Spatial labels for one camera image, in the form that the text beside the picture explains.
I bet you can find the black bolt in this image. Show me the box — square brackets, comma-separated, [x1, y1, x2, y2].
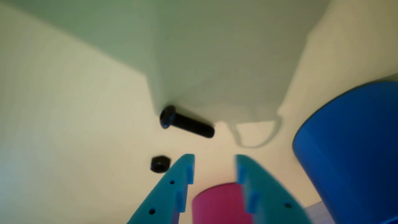
[160, 105, 215, 139]

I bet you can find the black hex nut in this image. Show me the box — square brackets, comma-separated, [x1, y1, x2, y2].
[150, 156, 171, 174]

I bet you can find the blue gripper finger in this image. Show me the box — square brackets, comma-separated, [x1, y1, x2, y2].
[127, 154, 196, 224]
[235, 154, 311, 224]

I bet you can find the pink plastic cup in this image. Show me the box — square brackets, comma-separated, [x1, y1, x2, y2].
[192, 182, 254, 224]

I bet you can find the blue plastic cup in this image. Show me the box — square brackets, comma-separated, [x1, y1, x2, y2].
[293, 81, 398, 224]

